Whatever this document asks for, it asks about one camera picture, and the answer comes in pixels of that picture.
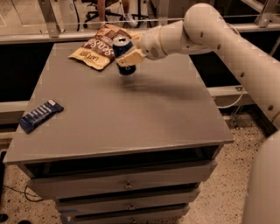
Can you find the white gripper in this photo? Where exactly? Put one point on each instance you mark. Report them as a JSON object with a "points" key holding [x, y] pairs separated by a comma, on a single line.
{"points": [[150, 44]]}

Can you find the blue pepsi can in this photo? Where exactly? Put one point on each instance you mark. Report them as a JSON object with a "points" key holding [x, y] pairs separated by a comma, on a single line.
{"points": [[121, 45]]}

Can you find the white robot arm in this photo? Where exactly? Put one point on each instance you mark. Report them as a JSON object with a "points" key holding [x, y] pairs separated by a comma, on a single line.
{"points": [[203, 28]]}

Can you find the brown chip bag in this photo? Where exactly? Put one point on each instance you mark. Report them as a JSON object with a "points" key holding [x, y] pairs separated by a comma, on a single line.
{"points": [[98, 51]]}

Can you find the black office chair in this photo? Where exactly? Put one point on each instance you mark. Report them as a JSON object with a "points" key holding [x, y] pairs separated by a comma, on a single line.
{"points": [[126, 13]]}

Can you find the grey drawer cabinet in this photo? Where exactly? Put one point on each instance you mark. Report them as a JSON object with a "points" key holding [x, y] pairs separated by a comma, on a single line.
{"points": [[160, 115]]}

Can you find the blue snack bar wrapper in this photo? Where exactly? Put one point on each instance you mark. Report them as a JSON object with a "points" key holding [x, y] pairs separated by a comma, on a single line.
{"points": [[39, 115]]}

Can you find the top grey drawer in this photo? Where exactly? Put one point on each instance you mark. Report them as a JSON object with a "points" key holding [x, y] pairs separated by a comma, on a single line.
{"points": [[122, 180]]}

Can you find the grey drawer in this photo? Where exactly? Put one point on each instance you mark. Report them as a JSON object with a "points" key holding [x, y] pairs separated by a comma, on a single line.
{"points": [[137, 216], [122, 180], [130, 201]]}

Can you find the middle grey drawer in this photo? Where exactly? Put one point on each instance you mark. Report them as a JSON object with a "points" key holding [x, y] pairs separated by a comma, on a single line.
{"points": [[130, 201]]}

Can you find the bottom grey drawer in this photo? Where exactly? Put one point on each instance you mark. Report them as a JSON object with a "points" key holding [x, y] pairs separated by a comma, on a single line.
{"points": [[137, 216]]}

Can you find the metal railing frame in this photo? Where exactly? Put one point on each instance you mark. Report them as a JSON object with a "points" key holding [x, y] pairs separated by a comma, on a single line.
{"points": [[22, 21]]}

